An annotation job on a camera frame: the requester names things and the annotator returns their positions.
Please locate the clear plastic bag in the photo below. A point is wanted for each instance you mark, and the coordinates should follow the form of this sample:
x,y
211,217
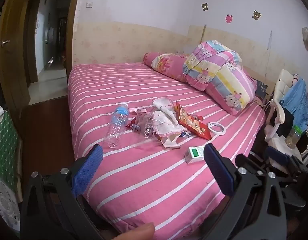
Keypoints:
x,y
147,127

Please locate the beige paper carton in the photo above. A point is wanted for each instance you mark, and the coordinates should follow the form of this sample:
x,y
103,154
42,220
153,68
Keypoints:
x,y
170,141

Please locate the green patterned cloth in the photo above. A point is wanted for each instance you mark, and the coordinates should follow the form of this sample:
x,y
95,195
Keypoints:
x,y
5,150

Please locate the white patterned round object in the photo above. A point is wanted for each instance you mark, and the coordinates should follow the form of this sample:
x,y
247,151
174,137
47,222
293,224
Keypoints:
x,y
4,205

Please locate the white cloth with pink edge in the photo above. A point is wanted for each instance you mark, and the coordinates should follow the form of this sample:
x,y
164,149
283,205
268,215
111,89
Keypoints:
x,y
166,125

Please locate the dark blue pillow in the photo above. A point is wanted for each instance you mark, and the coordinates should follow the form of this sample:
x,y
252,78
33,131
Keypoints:
x,y
261,88

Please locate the colourful patchwork quilt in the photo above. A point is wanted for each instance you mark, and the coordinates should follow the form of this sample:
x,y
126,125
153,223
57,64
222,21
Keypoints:
x,y
219,80

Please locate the clear plastic bottle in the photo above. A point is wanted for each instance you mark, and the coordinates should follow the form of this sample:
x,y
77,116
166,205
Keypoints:
x,y
116,125

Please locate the small blue white wrapper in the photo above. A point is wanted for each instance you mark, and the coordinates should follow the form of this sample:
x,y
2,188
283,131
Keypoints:
x,y
186,134

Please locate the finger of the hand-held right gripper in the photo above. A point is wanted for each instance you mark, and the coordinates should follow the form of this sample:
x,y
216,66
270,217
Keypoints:
x,y
276,155
249,161

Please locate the small red wrapper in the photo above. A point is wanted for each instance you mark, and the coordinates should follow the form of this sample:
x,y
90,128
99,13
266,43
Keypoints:
x,y
131,126

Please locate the brown bear wall sticker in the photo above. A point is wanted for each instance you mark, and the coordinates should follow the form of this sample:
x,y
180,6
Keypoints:
x,y
256,15
205,6

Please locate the red snack packet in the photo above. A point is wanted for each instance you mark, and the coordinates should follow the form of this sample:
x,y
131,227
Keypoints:
x,y
194,126

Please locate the clear jar with green lid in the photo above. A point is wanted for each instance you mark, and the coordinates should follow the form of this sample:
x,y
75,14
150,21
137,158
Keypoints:
x,y
292,138

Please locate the small pale pink strip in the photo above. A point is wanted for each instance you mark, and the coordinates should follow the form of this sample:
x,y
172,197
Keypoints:
x,y
137,110

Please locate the pink striped bed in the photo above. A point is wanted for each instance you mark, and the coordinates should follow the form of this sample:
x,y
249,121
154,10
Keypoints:
x,y
144,180

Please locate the blue cloth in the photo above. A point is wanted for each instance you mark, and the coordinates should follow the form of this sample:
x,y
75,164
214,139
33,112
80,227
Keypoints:
x,y
297,100

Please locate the wooden door frame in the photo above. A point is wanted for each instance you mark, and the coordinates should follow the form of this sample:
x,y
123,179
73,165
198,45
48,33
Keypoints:
x,y
71,30

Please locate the white light switch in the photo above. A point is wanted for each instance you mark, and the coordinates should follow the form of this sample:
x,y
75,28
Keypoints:
x,y
89,4

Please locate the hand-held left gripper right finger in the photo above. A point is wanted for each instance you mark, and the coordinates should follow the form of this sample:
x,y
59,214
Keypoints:
x,y
219,172

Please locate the black cloth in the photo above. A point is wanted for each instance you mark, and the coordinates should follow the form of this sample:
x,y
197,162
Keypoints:
x,y
286,122

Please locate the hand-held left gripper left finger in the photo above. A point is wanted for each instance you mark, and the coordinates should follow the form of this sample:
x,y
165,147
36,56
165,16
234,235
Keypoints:
x,y
87,170

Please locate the pink printed pillow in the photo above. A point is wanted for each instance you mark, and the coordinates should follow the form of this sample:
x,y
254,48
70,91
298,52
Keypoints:
x,y
166,65

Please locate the white office chair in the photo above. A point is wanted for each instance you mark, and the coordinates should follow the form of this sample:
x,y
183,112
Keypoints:
x,y
281,85

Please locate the white tape roll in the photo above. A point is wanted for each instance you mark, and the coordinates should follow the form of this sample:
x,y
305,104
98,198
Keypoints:
x,y
216,133

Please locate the pink wall sticker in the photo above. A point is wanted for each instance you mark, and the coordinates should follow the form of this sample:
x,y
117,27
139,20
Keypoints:
x,y
229,18

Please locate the wooden door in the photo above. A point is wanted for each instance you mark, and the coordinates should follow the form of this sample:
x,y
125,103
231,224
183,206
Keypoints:
x,y
16,55

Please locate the person's left hand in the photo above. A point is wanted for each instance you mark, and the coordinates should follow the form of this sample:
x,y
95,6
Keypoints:
x,y
136,233

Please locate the white box with green label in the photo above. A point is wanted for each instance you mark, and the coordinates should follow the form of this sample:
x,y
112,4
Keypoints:
x,y
194,153

